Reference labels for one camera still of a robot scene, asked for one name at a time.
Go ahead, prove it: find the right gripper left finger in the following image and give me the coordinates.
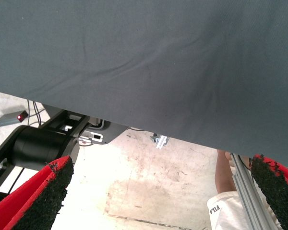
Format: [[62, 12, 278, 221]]
[[0, 155, 74, 230]]

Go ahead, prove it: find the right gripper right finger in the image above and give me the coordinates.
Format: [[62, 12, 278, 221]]
[[251, 154, 288, 230]]

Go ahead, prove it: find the aluminium profile bar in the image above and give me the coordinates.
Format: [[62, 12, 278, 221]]
[[230, 153, 283, 230]]

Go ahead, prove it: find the person's bare leg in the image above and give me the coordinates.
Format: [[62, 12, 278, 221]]
[[215, 149, 238, 194]]

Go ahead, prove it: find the grey box with red light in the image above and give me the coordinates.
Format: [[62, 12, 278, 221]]
[[0, 110, 29, 127]]

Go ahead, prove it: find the grey base panel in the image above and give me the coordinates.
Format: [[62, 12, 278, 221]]
[[78, 117, 130, 146]]

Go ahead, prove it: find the dark grey table cloth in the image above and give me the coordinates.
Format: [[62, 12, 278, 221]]
[[0, 0, 288, 170]]

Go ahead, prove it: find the short black cable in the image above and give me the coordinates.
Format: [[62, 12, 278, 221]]
[[237, 154, 253, 171]]

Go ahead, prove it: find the aluminium castor bracket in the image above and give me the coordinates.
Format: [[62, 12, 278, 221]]
[[150, 133, 170, 150]]

